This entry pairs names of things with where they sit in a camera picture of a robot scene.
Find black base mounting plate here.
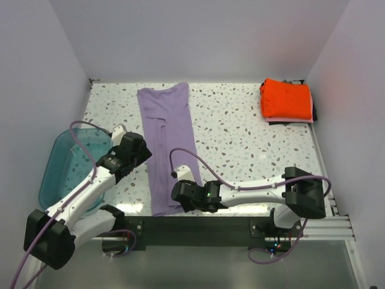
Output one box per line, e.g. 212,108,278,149
101,216,304,252

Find purple t shirt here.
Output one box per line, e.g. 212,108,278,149
137,82,202,216

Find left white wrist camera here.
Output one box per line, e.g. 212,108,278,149
111,124,127,146

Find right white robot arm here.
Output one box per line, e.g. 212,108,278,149
171,166,331,237

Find aluminium frame rail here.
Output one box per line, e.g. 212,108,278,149
302,216,356,241

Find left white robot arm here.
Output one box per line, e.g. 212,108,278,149
23,132,152,270

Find teal plastic bin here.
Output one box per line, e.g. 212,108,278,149
38,128,112,210

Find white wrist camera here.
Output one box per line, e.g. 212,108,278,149
174,165,195,182
111,124,127,146

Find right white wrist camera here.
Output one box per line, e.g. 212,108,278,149
174,165,195,182

